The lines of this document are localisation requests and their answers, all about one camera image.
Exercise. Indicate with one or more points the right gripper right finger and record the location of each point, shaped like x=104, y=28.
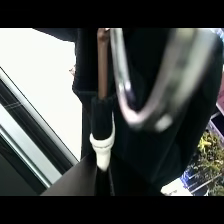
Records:
x=130, y=183

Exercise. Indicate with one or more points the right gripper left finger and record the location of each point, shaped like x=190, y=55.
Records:
x=75, y=181

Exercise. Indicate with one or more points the black garment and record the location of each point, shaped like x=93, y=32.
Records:
x=156, y=150

